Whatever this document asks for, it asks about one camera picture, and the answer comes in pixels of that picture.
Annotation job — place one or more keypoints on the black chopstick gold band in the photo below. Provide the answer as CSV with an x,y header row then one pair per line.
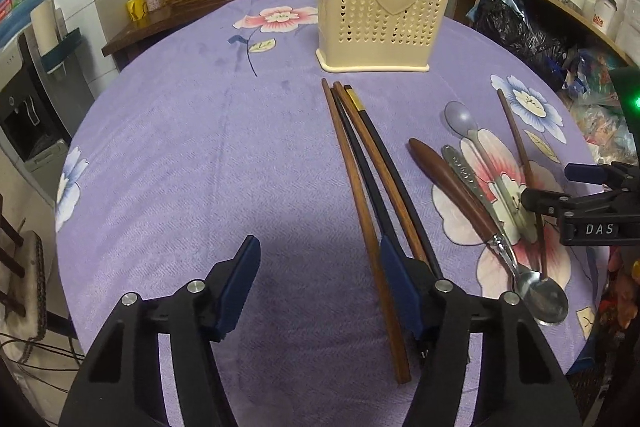
x,y
431,258

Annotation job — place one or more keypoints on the grey plastic spoon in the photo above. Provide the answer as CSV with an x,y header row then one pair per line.
x,y
462,122

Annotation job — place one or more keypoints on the wooden handled metal spoon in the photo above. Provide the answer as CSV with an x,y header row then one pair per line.
x,y
544,298

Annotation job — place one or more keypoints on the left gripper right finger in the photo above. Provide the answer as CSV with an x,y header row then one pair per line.
x,y
521,383

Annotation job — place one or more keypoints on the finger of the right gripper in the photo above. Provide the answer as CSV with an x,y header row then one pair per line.
x,y
555,204
608,175

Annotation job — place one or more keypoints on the clear bag of colourful items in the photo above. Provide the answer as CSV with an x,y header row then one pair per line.
x,y
594,104

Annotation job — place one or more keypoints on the yellow cup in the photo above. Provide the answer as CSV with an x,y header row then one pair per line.
x,y
137,10

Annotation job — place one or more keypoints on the brown wooden chopstick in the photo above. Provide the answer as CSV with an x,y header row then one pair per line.
x,y
384,174
393,331
529,179

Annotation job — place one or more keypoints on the engraved metal spoon handle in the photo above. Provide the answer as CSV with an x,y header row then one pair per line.
x,y
465,173

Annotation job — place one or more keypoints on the purple floral tablecloth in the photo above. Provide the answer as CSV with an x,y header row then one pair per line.
x,y
218,132

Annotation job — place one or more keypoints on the water dispenser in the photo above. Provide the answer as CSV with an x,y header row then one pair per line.
x,y
28,118

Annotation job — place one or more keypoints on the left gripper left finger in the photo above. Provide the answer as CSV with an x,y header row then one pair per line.
x,y
119,382

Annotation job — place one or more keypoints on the black plastic bag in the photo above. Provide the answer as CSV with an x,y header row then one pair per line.
x,y
507,23

